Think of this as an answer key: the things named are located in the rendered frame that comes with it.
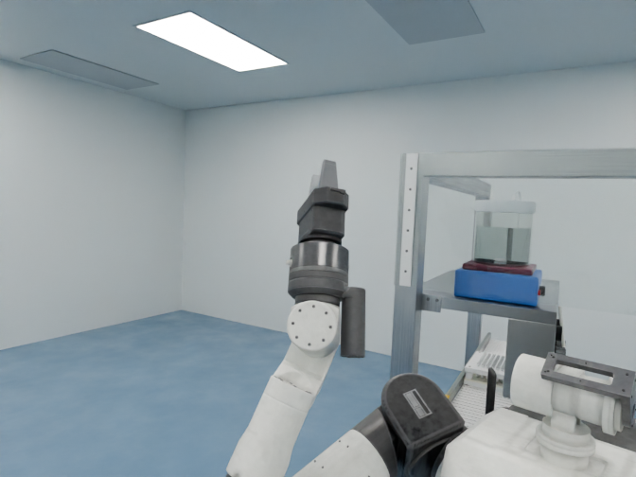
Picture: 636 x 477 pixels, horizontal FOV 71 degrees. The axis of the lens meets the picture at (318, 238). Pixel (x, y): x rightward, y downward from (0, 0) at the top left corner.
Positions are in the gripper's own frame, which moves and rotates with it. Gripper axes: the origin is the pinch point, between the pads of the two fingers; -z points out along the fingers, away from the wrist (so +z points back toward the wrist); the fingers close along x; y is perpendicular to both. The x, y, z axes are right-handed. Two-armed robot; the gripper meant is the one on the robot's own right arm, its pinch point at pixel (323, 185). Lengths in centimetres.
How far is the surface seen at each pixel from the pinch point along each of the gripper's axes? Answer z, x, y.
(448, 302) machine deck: 7, -38, -48
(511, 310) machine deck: 9, -27, -59
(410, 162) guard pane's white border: -25.7, -26.9, -31.8
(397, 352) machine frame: 19, -47, -38
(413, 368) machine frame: 23, -46, -42
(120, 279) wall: -99, -540, 89
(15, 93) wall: -244, -390, 203
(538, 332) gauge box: 15, -24, -64
